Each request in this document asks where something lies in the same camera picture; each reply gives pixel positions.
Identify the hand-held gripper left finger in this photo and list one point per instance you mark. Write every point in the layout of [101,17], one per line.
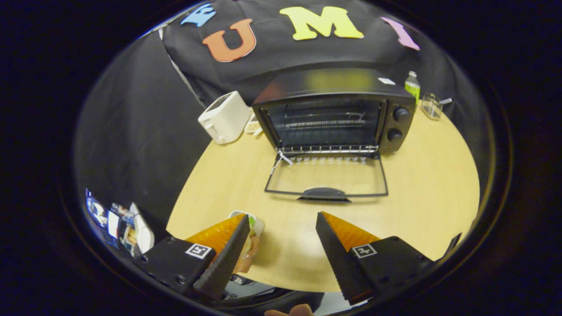
[228,259]

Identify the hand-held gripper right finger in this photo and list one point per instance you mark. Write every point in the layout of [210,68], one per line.
[338,259]

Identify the white bread sandwich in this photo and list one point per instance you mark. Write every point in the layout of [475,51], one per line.
[250,250]

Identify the black toaster oven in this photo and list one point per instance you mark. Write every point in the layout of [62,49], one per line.
[333,81]

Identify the white pop-up toaster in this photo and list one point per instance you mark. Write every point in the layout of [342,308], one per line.
[228,116]

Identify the white foam tray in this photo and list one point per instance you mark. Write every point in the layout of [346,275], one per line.
[260,224]

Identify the white plastic bag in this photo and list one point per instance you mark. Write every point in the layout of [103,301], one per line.
[144,232]

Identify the colourful packets clutter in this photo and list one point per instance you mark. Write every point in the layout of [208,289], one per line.
[114,219]

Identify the clear glass holder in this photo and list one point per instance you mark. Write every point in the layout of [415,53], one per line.
[431,109]

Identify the green drink bottle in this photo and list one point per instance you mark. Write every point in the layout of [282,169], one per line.
[412,90]

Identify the metal spoon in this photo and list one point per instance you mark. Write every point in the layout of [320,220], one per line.
[445,101]

